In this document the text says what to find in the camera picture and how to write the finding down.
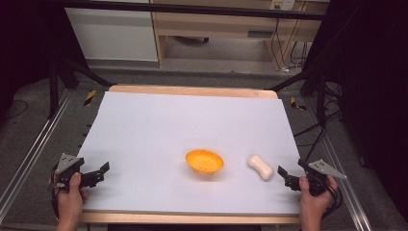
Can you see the black horizontal frame bar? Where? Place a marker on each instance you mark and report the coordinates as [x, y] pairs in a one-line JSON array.
[[192, 8]]

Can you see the white table sheet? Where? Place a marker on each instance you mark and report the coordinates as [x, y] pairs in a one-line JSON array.
[[179, 128]]

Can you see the orange soap dish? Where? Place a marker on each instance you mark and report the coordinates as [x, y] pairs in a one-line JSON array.
[[205, 162]]

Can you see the person's right hand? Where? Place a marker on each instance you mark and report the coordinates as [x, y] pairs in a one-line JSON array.
[[316, 205]]

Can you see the person's left hand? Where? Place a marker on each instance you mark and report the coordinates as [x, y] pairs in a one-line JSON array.
[[70, 200]]

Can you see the white wall socket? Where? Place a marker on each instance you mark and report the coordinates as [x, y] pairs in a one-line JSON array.
[[283, 4]]

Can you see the white soap bar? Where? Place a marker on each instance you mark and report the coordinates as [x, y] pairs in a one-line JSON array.
[[260, 166]]

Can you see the black metal stand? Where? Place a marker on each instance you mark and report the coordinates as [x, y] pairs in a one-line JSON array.
[[54, 86], [320, 93]]

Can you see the black curtain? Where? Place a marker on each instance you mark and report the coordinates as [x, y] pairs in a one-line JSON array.
[[375, 80], [22, 41]]

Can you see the wooden table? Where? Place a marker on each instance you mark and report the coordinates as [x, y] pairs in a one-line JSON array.
[[192, 90]]

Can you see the wooden desk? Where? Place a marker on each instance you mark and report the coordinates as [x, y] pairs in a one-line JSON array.
[[211, 22]]

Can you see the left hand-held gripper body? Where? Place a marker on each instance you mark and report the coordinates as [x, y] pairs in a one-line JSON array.
[[67, 163]]

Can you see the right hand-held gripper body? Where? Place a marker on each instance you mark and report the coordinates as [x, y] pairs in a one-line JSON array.
[[317, 174]]

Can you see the aluminium floor rail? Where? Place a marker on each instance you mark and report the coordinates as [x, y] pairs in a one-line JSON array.
[[348, 189], [35, 147]]

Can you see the white cabinet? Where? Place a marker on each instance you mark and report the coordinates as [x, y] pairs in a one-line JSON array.
[[112, 32]]

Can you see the yellow black tape strip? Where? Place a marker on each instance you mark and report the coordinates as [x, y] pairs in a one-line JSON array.
[[90, 97], [297, 104]]

